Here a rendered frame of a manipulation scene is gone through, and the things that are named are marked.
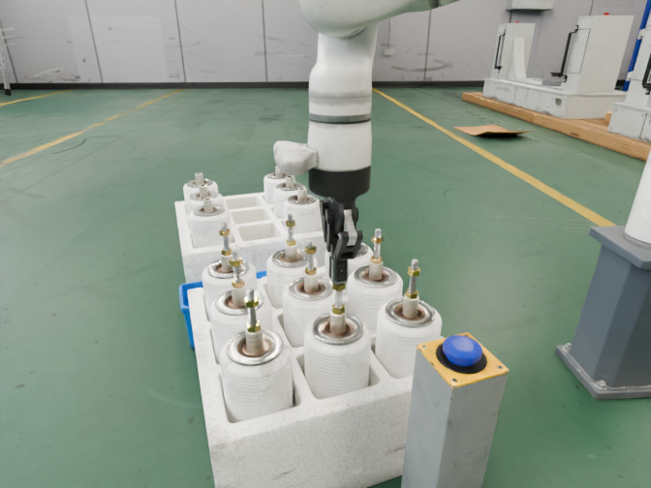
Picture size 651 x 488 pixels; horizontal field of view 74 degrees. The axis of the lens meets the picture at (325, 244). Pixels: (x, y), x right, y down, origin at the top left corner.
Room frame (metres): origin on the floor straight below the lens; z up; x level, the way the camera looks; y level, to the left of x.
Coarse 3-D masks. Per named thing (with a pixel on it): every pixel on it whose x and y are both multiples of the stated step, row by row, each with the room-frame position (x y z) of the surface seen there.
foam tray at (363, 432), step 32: (192, 320) 0.63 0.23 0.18; (384, 384) 0.47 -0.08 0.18; (224, 416) 0.41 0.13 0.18; (288, 416) 0.41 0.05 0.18; (320, 416) 0.41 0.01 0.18; (352, 416) 0.43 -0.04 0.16; (384, 416) 0.45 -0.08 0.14; (224, 448) 0.37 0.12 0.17; (256, 448) 0.38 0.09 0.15; (288, 448) 0.40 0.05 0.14; (320, 448) 0.41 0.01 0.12; (352, 448) 0.43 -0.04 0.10; (384, 448) 0.45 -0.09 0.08; (224, 480) 0.37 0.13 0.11; (256, 480) 0.38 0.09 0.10; (288, 480) 0.40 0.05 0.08; (320, 480) 0.41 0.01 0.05; (352, 480) 0.43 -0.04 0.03; (384, 480) 0.45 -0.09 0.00
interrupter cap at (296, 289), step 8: (296, 280) 0.64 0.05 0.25; (320, 280) 0.64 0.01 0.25; (328, 280) 0.64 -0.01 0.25; (296, 288) 0.61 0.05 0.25; (320, 288) 0.62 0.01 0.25; (328, 288) 0.61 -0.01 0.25; (296, 296) 0.59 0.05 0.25; (304, 296) 0.59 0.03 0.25; (312, 296) 0.59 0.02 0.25; (320, 296) 0.59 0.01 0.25
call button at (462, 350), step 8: (456, 336) 0.38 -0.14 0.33; (464, 336) 0.38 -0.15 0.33; (448, 344) 0.37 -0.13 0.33; (456, 344) 0.37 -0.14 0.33; (464, 344) 0.37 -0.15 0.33; (472, 344) 0.37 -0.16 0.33; (448, 352) 0.36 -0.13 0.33; (456, 352) 0.36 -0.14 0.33; (464, 352) 0.36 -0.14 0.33; (472, 352) 0.36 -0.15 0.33; (480, 352) 0.36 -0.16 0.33; (456, 360) 0.35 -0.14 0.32; (464, 360) 0.35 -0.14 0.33; (472, 360) 0.35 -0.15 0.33
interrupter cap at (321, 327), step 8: (320, 320) 0.52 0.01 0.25; (328, 320) 0.52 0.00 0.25; (352, 320) 0.52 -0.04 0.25; (360, 320) 0.52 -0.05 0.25; (312, 328) 0.50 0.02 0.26; (320, 328) 0.50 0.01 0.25; (328, 328) 0.51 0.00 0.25; (352, 328) 0.50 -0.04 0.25; (360, 328) 0.50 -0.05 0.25; (320, 336) 0.48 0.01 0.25; (328, 336) 0.48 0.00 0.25; (336, 336) 0.49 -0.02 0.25; (344, 336) 0.49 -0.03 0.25; (352, 336) 0.48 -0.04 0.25; (360, 336) 0.48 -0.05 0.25; (328, 344) 0.47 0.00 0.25; (336, 344) 0.47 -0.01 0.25; (344, 344) 0.47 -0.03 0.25
